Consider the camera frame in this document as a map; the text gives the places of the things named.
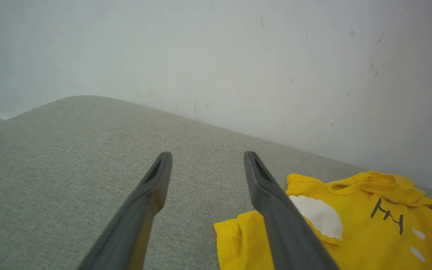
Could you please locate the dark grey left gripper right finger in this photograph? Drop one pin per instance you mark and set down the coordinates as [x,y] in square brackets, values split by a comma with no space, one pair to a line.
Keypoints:
[279,225]

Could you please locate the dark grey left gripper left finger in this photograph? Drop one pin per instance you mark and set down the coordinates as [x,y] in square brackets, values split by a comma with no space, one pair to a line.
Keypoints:
[141,217]

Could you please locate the yellow printed garment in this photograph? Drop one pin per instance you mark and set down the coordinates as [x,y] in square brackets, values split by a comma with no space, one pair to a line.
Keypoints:
[369,240]

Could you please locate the grey fabric sofa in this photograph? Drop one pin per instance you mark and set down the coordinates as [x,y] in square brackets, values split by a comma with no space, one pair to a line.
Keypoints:
[69,157]

